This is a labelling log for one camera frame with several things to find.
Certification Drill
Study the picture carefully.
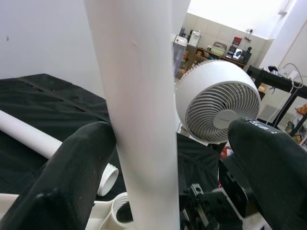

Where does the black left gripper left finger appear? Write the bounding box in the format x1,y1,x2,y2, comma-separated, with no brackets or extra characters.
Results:
0,121,117,230

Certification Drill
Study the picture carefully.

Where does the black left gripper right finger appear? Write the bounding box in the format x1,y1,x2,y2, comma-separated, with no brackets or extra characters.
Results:
227,117,307,230

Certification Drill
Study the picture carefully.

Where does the white plastic table top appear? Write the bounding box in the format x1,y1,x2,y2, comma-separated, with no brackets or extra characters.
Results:
0,191,135,230

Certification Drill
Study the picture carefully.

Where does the white plastic table leg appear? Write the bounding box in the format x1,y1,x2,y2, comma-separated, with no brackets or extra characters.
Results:
0,109,120,197
83,0,190,230

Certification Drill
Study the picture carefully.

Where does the black table cloth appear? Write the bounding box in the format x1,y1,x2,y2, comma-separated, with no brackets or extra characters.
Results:
0,73,220,230

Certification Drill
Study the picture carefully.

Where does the white floor fan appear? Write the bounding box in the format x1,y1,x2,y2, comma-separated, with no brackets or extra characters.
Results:
173,59,262,147

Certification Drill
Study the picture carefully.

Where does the wooden shelf cabinet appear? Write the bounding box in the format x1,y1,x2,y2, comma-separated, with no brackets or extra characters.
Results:
178,44,248,80

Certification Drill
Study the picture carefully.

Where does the white tower air purifier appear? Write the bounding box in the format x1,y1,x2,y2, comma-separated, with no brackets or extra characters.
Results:
170,34,188,80

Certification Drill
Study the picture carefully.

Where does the white countertop appliance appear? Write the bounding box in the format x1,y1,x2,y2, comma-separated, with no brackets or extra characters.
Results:
188,30,201,46

